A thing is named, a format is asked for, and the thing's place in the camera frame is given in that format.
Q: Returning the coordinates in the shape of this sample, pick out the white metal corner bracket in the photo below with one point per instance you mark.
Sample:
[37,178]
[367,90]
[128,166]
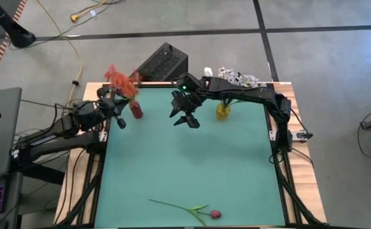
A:
[273,135]

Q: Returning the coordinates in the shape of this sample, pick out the white power strip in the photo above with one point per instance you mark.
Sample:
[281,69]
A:
[299,135]

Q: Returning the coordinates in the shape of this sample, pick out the red glass vase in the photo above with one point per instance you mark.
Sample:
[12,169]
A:
[136,111]

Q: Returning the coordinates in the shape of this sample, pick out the green table mat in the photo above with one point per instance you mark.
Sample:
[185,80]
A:
[188,165]

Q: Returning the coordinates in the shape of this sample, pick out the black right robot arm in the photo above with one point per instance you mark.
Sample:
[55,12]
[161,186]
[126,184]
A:
[245,92]

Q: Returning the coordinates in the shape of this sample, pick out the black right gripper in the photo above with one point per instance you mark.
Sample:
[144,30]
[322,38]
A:
[186,101]

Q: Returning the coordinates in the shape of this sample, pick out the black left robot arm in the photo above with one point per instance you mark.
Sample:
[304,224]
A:
[54,141]

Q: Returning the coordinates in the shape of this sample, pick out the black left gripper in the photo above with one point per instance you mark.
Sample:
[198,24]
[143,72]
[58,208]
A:
[112,106]

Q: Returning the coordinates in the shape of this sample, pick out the white artificial flower bunch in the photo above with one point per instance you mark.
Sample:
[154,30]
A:
[229,75]

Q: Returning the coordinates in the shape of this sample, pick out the yellow glass vase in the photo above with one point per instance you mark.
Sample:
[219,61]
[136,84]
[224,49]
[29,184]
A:
[223,113]

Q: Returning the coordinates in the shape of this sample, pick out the black stand base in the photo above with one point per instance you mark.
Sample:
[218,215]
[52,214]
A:
[19,36]

